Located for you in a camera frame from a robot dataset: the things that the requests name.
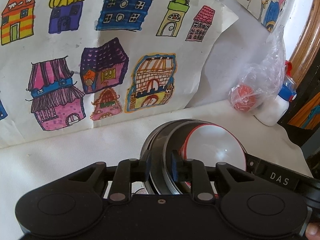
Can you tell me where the clear plastic bag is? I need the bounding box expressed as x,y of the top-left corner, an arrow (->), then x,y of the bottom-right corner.
229,12 -> 287,112

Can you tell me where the white bottle blue lid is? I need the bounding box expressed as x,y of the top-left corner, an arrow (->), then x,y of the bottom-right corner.
254,60 -> 298,126

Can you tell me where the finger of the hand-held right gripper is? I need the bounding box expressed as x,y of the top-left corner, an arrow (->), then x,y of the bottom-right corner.
246,152 -> 262,174

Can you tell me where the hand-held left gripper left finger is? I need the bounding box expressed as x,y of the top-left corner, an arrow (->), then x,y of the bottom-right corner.
67,149 -> 151,203

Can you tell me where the white printed table mat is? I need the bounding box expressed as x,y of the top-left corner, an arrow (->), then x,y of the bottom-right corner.
0,97 -> 313,200

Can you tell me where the colourful houses drawing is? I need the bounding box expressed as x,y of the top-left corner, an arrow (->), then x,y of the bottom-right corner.
0,0 -> 239,148

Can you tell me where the cartoon child bear drawing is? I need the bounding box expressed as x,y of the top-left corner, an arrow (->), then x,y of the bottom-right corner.
235,0 -> 293,33

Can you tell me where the white bowl red rim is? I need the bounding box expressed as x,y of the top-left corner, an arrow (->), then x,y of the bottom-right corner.
184,126 -> 247,188

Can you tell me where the deep steel bowl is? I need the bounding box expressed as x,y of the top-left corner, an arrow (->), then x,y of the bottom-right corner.
162,121 -> 248,195

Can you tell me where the person's right hand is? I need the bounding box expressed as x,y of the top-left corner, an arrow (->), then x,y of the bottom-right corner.
305,221 -> 320,240

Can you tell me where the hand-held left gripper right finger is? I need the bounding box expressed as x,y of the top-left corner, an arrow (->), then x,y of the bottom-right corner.
170,150 -> 253,202

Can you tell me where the wooden door frame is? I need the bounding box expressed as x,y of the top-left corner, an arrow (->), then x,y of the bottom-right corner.
287,0 -> 320,80

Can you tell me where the red ball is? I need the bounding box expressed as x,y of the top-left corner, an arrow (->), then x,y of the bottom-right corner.
231,85 -> 257,111

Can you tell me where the dark door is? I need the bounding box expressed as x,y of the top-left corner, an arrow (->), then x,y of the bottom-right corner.
276,65 -> 320,160

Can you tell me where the orange dress figure painting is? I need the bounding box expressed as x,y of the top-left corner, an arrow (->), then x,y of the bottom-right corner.
287,97 -> 320,130

